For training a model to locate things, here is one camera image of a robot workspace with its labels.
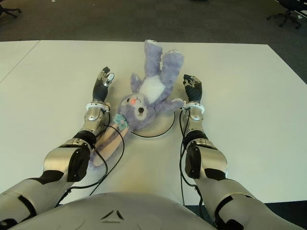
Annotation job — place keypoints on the robot right arm silver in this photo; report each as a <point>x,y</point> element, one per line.
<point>216,160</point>

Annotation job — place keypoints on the robot left arm silver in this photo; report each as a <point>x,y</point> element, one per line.
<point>67,155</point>

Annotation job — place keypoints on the black mesh office chair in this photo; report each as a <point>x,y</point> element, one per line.
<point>286,14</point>

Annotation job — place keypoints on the purple plush bunny doll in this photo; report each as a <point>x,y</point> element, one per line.
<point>156,91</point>

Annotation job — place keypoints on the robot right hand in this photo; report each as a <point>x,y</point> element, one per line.
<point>194,92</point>

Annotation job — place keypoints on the robot torso silver shell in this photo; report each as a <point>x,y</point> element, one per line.
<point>144,210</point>

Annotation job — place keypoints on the white plate black rim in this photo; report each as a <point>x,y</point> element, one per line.
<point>156,127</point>

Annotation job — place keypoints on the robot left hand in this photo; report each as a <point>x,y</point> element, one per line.
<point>100,89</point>

